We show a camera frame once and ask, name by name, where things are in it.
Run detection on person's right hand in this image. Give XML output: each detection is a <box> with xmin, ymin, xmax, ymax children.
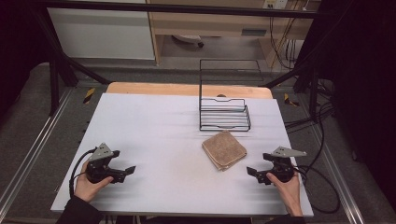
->
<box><xmin>266</xmin><ymin>171</ymin><xmax>304</xmax><ymax>217</ymax></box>

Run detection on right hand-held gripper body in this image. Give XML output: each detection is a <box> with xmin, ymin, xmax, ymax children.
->
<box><xmin>257</xmin><ymin>146</ymin><xmax>307</xmax><ymax>186</ymax></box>

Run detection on black wire rack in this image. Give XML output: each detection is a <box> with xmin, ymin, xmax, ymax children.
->
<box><xmin>198</xmin><ymin>58</ymin><xmax>264</xmax><ymax>133</ymax></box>

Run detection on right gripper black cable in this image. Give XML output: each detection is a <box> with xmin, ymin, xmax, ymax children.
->
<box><xmin>293</xmin><ymin>165</ymin><xmax>341</xmax><ymax>215</ymax></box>

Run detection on brown towel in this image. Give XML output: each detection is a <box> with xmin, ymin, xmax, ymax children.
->
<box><xmin>201</xmin><ymin>130</ymin><xmax>248</xmax><ymax>172</ymax></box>

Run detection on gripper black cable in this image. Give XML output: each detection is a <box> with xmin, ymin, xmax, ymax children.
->
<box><xmin>68</xmin><ymin>147</ymin><xmax>98</xmax><ymax>198</ymax></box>
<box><xmin>293</xmin><ymin>165</ymin><xmax>341</xmax><ymax>215</ymax></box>

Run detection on white foam board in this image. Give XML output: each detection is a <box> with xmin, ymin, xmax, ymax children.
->
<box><xmin>50</xmin><ymin>92</ymin><xmax>315</xmax><ymax>217</ymax></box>

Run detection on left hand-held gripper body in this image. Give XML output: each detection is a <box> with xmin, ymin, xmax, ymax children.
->
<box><xmin>85</xmin><ymin>142</ymin><xmax>127</xmax><ymax>185</ymax></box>

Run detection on person's left hand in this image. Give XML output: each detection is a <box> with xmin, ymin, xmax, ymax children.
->
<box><xmin>74</xmin><ymin>161</ymin><xmax>115</xmax><ymax>203</ymax></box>

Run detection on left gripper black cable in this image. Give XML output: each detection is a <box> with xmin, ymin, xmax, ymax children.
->
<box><xmin>68</xmin><ymin>147</ymin><xmax>98</xmax><ymax>198</ymax></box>

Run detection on bundle of black floor cables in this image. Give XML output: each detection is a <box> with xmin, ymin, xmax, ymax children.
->
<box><xmin>283</xmin><ymin>78</ymin><xmax>339</xmax><ymax>175</ymax></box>

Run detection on hanging wall cables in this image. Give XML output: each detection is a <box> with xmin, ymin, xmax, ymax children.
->
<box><xmin>268</xmin><ymin>0</ymin><xmax>310</xmax><ymax>71</ymax></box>

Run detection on black curtain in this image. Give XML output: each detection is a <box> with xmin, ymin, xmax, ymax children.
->
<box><xmin>303</xmin><ymin>0</ymin><xmax>396</xmax><ymax>213</ymax></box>
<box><xmin>0</xmin><ymin>0</ymin><xmax>52</xmax><ymax>120</ymax></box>

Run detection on wooden desk with drawer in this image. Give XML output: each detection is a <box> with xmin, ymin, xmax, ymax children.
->
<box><xmin>146</xmin><ymin>0</ymin><xmax>321</xmax><ymax>67</ymax></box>

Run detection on white cabinet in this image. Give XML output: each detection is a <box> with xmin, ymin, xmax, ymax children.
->
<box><xmin>46</xmin><ymin>0</ymin><xmax>156</xmax><ymax>61</ymax></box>

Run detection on office chair base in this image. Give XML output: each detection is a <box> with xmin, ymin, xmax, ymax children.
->
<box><xmin>171</xmin><ymin>34</ymin><xmax>205</xmax><ymax>49</ymax></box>

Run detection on black metal frame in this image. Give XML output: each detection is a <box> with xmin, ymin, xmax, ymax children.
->
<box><xmin>27</xmin><ymin>0</ymin><xmax>325</xmax><ymax>118</ymax></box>

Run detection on yellow black floor tape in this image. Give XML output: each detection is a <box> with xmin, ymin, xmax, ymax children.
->
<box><xmin>82</xmin><ymin>87</ymin><xmax>96</xmax><ymax>105</ymax></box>
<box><xmin>283</xmin><ymin>92</ymin><xmax>301</xmax><ymax>108</ymax></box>

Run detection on aluminium floor rail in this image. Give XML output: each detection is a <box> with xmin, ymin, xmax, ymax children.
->
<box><xmin>307</xmin><ymin>124</ymin><xmax>365</xmax><ymax>224</ymax></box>
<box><xmin>0</xmin><ymin>88</ymin><xmax>75</xmax><ymax>214</ymax></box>

